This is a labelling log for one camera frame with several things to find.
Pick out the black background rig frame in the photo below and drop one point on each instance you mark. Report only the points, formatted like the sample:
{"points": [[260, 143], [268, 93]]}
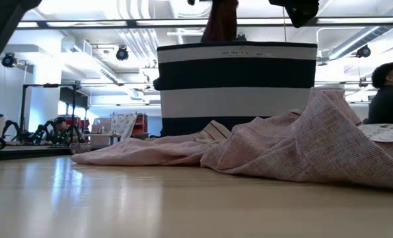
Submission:
{"points": [[47, 86]]}

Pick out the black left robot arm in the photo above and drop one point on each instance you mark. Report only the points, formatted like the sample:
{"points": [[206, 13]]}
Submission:
{"points": [[1, 26]]}

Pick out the navy white striped fabric basket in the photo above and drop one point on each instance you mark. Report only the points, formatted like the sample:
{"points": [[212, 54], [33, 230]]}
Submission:
{"points": [[235, 72]]}

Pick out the cream striped cloth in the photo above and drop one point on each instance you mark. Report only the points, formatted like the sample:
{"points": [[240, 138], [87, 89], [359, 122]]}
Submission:
{"points": [[217, 131]]}

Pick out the pale lilac pink shirt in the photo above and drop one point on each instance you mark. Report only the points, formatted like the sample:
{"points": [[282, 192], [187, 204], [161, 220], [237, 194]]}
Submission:
{"points": [[143, 153]]}

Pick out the person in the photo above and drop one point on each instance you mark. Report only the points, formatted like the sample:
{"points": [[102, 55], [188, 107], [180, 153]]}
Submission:
{"points": [[387, 105], [61, 124]]}

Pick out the white patterned board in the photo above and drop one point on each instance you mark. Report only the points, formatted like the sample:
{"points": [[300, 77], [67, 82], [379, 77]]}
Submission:
{"points": [[123, 125]]}

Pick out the black background robot arms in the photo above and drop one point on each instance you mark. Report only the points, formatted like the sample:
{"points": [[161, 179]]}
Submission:
{"points": [[46, 130]]}

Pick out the maroon garment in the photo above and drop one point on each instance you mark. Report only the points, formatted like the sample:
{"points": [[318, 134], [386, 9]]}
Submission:
{"points": [[221, 23]]}

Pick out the pink checked woven shirt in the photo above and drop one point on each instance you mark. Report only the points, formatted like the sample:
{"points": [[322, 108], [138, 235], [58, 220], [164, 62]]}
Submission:
{"points": [[315, 148]]}

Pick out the black tripod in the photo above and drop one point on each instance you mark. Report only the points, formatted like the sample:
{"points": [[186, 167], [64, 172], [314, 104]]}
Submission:
{"points": [[73, 132]]}

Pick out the background table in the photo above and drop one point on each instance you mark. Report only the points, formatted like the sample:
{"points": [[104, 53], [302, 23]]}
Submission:
{"points": [[100, 135]]}

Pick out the brown cardboard boxes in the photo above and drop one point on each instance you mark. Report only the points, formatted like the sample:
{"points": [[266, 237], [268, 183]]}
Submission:
{"points": [[100, 125]]}

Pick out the red storage rack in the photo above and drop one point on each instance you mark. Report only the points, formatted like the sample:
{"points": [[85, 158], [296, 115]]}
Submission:
{"points": [[80, 123], [140, 124]]}

